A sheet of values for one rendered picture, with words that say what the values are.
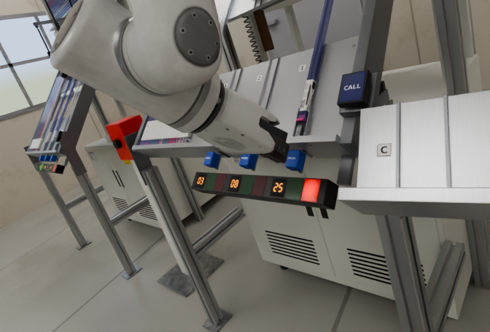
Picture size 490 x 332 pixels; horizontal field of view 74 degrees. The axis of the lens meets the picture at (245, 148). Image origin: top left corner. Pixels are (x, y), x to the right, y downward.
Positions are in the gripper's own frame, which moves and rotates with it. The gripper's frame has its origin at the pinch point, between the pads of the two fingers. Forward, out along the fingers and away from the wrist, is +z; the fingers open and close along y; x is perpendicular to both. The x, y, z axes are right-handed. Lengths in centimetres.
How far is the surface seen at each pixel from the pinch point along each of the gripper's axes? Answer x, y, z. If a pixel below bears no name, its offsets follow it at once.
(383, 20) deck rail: 26.5, 10.1, 7.8
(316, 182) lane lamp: -3.2, 4.1, 6.2
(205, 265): -29, -92, 72
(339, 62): 17.9, 4.6, 5.3
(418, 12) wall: 205, -58, 198
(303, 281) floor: -23, -42, 79
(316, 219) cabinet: -2, -26, 55
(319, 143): 2.4, 4.9, 3.7
